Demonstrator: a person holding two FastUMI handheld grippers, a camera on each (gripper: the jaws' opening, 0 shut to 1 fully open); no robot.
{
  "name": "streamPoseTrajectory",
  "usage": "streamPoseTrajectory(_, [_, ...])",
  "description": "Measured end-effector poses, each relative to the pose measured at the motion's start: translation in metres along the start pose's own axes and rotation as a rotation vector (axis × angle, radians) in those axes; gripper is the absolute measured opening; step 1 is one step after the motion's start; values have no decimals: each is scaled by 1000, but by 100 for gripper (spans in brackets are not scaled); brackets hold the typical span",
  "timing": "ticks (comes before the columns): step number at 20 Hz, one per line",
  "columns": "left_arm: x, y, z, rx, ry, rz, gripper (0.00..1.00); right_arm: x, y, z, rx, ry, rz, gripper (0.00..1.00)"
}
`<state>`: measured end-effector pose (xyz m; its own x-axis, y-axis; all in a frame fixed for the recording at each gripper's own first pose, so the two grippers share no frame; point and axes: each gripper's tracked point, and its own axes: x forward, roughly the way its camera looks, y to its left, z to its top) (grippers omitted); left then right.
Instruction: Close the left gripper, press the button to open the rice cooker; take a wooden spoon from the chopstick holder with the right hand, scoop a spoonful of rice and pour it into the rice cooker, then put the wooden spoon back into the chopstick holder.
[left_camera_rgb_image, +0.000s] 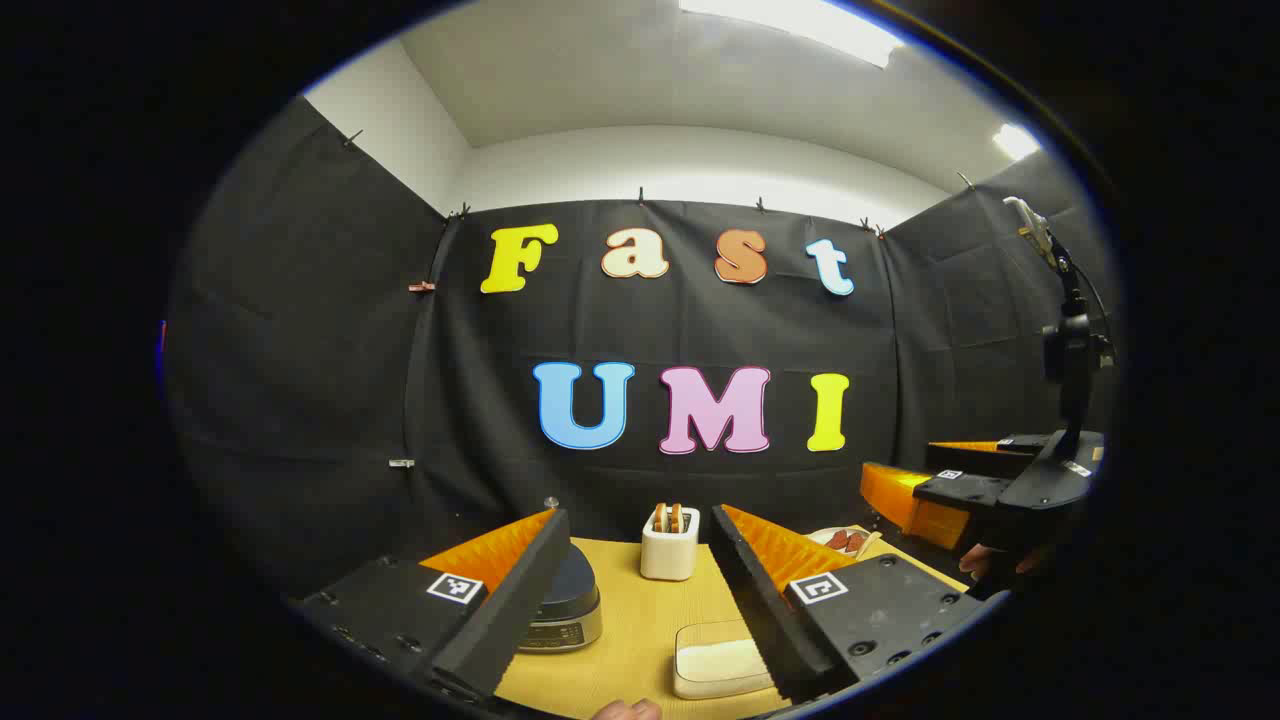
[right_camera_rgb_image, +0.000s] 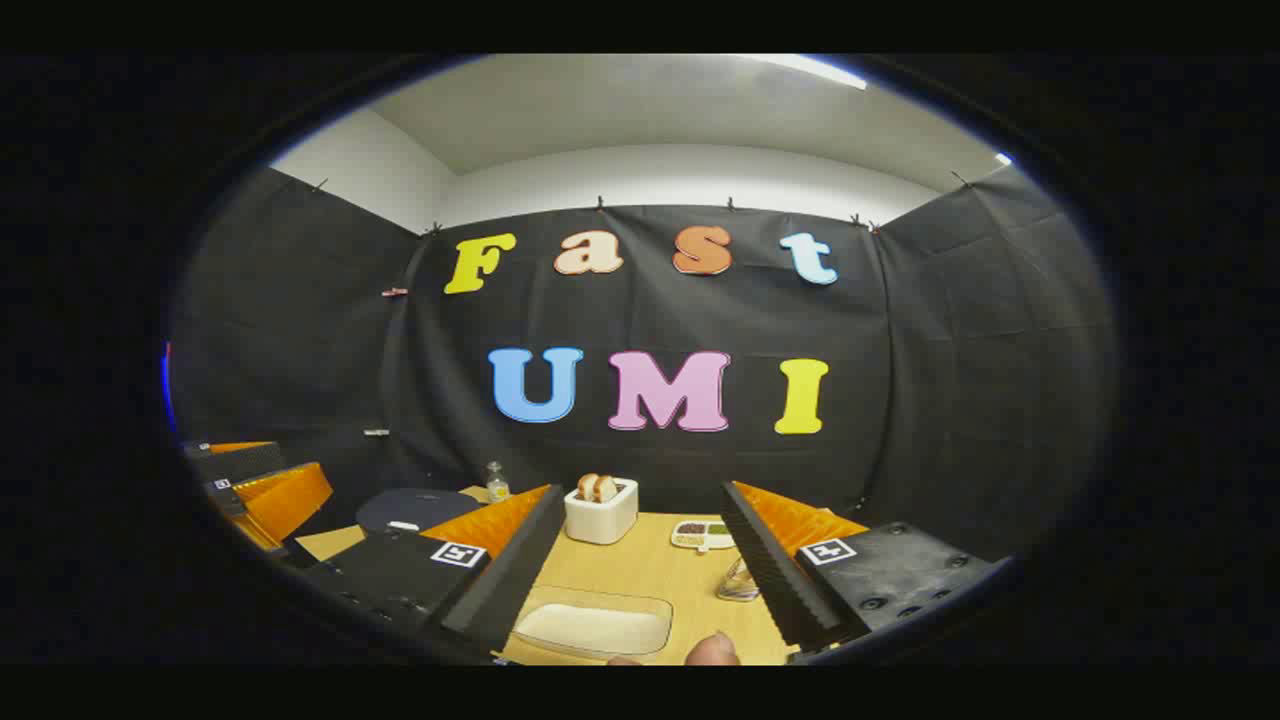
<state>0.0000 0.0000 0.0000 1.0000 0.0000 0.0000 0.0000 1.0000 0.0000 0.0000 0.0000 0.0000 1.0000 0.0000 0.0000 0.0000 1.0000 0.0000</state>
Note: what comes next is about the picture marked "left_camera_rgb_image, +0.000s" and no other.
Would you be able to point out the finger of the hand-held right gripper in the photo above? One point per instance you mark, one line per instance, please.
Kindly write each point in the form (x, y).
(965, 490)
(985, 460)

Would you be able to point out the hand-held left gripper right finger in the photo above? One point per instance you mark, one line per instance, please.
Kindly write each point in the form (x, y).
(760, 610)

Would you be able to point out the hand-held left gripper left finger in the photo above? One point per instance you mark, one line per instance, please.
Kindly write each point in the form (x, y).
(510, 610)

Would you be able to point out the dark grey rice cooker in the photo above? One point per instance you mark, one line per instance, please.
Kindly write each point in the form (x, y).
(565, 605)

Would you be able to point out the white round plate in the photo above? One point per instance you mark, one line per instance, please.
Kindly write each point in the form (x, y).
(818, 538)

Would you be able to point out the red meat slice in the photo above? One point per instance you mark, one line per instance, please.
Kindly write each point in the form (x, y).
(836, 541)
(857, 544)

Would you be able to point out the white toaster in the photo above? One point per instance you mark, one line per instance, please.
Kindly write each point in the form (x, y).
(668, 555)

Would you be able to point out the small ceiling light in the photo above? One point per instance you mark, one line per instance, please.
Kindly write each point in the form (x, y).
(1016, 141)

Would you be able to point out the long ceiling light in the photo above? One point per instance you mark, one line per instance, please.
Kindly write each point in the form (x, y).
(790, 25)

